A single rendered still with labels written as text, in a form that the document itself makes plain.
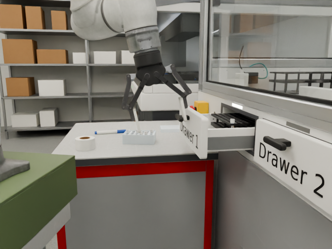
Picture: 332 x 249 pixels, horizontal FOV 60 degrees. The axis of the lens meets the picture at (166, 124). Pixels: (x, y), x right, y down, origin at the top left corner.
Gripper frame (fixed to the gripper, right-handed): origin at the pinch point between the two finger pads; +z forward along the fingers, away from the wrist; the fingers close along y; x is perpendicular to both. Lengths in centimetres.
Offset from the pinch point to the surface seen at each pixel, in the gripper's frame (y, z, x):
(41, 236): -29.1, 9.3, -29.7
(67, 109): -113, 33, 414
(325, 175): 21.3, 6.3, -40.0
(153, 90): 7, -1, 83
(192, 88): 29, 3, 83
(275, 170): 20.3, 11.0, -24.7
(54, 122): -129, 43, 371
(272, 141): 18.5, 2.7, -28.9
